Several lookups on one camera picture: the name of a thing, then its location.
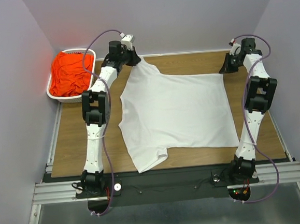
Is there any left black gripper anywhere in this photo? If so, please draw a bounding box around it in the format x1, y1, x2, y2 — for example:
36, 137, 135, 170
118, 44, 141, 68

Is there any white t shirt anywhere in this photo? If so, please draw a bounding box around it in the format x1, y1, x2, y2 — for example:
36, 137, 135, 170
119, 60, 239, 173

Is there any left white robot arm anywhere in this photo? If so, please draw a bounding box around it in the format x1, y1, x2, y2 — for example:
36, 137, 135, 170
76, 34, 141, 198

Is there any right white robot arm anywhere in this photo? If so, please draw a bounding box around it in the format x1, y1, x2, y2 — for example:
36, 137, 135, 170
219, 34, 278, 183

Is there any orange t shirt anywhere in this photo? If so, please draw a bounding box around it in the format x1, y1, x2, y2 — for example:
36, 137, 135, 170
46, 49, 98, 98

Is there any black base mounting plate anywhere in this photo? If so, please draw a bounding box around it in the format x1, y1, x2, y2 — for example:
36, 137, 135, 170
42, 160, 261, 213

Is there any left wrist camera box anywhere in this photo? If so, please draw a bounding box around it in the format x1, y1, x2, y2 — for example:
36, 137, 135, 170
121, 34, 135, 50

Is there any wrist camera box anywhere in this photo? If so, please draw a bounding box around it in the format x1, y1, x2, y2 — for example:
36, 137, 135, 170
121, 34, 135, 50
229, 38, 241, 56

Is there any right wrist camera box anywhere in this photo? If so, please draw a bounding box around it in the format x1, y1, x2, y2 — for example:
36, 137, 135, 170
229, 38, 241, 56

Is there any aluminium frame rail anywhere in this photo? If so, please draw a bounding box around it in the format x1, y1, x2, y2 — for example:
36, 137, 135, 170
13, 102, 81, 224

